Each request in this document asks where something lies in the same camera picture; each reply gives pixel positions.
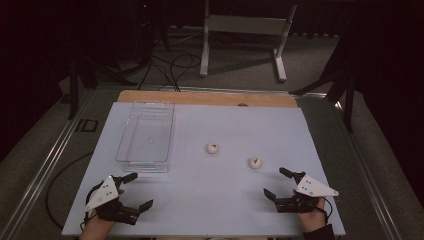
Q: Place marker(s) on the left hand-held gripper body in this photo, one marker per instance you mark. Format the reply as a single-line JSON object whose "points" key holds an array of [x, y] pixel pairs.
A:
{"points": [[101, 196]]}

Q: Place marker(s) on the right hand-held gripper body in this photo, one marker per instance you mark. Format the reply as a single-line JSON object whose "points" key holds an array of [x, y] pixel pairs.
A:
{"points": [[311, 188]]}

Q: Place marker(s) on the white ball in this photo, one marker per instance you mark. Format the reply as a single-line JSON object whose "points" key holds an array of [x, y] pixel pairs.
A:
{"points": [[255, 162], [212, 148]]}

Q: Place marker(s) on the clear plastic container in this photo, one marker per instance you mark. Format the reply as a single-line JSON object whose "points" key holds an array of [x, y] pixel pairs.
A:
{"points": [[146, 136]]}

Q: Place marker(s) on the person's right hand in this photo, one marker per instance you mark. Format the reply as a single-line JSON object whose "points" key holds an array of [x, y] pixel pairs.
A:
{"points": [[313, 220]]}

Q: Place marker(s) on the person's left hand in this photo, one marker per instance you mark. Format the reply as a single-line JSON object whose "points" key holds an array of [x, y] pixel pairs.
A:
{"points": [[96, 229]]}

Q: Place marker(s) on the pale blue table sheet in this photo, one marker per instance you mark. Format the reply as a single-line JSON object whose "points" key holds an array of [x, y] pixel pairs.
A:
{"points": [[206, 193]]}

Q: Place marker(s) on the black tripod stand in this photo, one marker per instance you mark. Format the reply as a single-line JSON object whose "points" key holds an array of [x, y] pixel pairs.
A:
{"points": [[340, 83], [80, 76]]}

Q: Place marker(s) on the white metal stand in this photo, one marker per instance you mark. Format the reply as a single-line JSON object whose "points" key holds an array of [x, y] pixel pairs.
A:
{"points": [[246, 25]]}

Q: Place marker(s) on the metal floor rail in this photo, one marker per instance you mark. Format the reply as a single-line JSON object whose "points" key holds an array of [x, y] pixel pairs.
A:
{"points": [[366, 173], [43, 170]]}

